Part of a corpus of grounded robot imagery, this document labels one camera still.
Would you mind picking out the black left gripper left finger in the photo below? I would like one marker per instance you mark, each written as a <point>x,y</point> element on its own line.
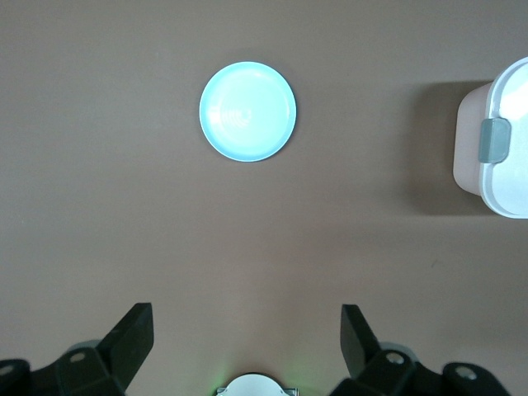
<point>103,363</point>

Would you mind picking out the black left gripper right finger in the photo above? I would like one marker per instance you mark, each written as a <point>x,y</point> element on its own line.
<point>392,371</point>

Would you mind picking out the brown table cover mat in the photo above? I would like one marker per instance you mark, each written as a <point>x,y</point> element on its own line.
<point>123,206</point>

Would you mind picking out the white lidded pink storage box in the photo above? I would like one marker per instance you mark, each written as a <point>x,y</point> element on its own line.
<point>507,165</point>

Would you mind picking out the light blue round plate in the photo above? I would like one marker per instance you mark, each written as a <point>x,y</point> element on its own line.
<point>247,111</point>

